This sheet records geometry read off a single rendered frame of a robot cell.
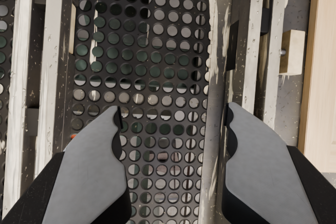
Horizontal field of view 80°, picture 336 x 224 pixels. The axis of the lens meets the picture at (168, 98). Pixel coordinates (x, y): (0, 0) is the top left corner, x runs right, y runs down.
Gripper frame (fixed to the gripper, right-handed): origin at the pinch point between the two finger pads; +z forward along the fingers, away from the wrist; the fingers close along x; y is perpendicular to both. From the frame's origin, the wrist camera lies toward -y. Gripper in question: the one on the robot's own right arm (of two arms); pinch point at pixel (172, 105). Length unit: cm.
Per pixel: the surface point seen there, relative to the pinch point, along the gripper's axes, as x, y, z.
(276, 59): 16.9, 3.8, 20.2
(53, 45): -16.1, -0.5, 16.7
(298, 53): 23.5, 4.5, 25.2
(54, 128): -16.7, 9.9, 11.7
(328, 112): 30.9, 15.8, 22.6
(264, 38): 15.7, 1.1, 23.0
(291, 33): 22.2, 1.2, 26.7
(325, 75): 30.2, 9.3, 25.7
